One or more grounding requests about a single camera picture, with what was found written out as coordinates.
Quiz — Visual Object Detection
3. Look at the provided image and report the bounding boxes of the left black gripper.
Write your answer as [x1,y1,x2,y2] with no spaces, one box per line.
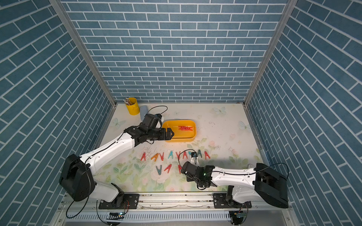
[146,127,175,140]

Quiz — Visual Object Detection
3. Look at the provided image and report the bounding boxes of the red clothespin box edge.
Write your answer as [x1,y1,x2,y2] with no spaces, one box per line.
[179,126,190,131]

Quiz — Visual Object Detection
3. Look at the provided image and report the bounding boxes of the yellow plastic storage box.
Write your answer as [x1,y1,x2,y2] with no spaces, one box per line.
[163,120,197,142]

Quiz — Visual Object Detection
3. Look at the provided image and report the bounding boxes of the grey-blue clothespin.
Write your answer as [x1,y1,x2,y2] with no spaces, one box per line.
[156,165,162,175]

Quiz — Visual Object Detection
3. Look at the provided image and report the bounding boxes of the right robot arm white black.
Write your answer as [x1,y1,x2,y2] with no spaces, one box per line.
[180,162,288,209]

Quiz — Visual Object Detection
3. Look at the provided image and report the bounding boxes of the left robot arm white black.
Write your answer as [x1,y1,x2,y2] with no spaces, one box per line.
[59,114,174,209]

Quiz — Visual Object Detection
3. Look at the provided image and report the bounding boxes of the blue-grey fabric case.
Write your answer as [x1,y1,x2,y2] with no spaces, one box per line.
[140,105,149,121]

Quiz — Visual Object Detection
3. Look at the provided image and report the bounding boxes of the yellow pen cup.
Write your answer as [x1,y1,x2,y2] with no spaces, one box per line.
[126,98,140,115]

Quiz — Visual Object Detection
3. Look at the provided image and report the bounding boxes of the pens in cup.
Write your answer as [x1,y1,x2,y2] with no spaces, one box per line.
[124,98,133,106]

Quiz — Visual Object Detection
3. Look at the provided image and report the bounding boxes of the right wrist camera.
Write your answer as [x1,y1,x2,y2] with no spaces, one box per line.
[191,152,198,164]

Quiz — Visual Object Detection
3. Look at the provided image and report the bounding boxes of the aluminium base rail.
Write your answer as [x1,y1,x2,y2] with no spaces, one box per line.
[56,192,292,216]

